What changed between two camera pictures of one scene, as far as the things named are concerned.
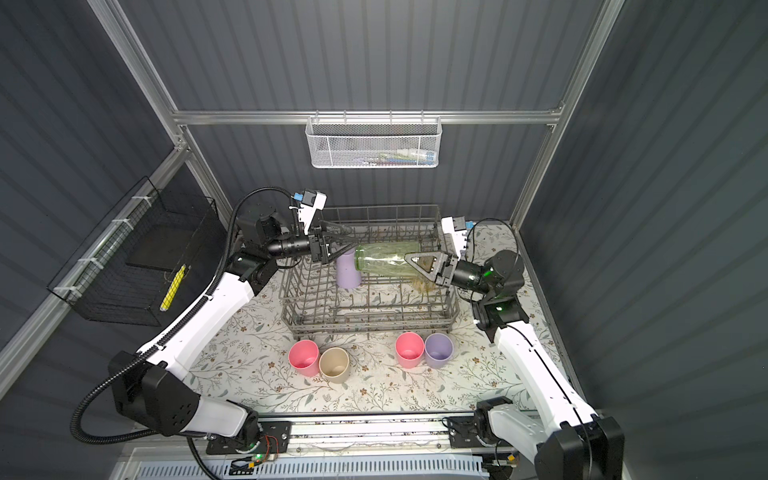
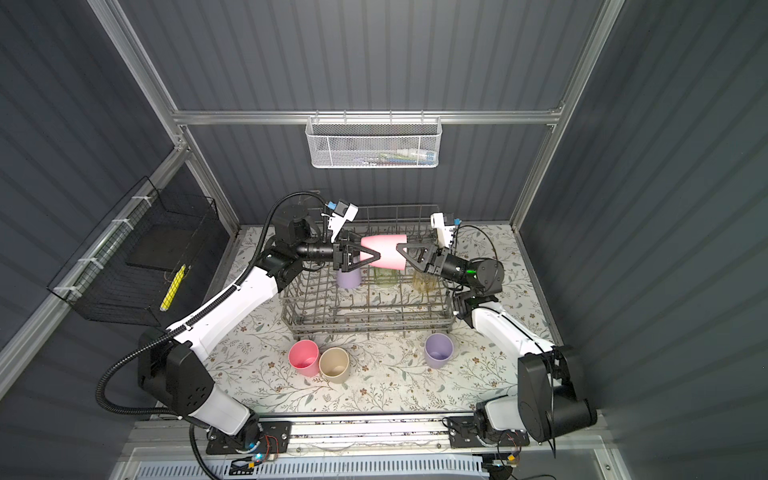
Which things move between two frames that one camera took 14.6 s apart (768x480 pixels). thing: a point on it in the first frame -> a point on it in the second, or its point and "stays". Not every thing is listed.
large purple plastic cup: x=347 y=276 stays
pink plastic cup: x=304 y=356 stays
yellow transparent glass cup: x=424 y=286 stays
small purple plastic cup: x=439 y=349 stays
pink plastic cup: x=410 y=347 -> x=386 y=246
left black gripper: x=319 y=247 -> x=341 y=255
